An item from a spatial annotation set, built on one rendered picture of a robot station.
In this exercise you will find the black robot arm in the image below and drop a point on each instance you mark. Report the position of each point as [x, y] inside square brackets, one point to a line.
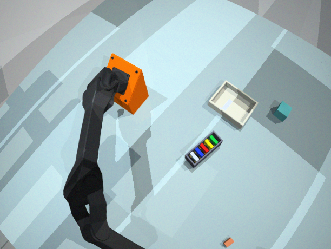
[84, 184]

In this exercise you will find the teal cube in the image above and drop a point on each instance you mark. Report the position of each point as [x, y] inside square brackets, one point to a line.
[282, 111]

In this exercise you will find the white rectangular tray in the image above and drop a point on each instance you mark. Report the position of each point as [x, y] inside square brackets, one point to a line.
[232, 103]

